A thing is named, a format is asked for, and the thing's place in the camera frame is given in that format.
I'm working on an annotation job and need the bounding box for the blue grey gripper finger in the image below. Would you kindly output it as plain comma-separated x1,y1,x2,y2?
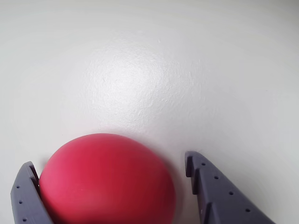
185,150,277,224
10,161,56,224

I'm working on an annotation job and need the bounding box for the red ball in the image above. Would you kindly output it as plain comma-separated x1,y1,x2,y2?
38,133,176,224

